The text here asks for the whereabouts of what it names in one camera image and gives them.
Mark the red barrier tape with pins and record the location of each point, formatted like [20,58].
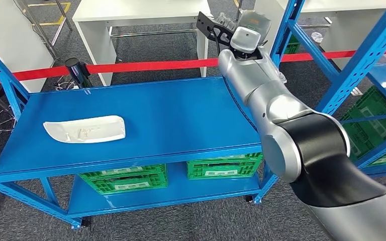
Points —
[146,65]

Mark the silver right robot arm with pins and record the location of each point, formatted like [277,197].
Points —
[269,99]

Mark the black flat bracket module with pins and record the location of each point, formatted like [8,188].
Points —
[204,21]

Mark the speckled white curved plastic part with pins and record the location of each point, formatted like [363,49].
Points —
[83,129]

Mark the black barrier post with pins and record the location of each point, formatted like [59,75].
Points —
[76,70]

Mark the clear crumpled plastic item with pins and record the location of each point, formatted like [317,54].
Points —
[317,37]

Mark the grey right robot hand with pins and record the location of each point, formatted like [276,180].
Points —
[258,21]

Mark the chrome tube frame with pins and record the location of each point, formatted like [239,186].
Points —
[239,8]
[62,13]

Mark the white table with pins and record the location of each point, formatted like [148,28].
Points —
[278,16]
[343,31]
[139,10]

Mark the white cabinet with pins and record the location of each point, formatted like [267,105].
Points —
[13,43]

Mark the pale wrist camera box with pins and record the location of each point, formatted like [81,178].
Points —
[244,38]

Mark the wide blue metal shelf rack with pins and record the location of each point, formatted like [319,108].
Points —
[146,116]

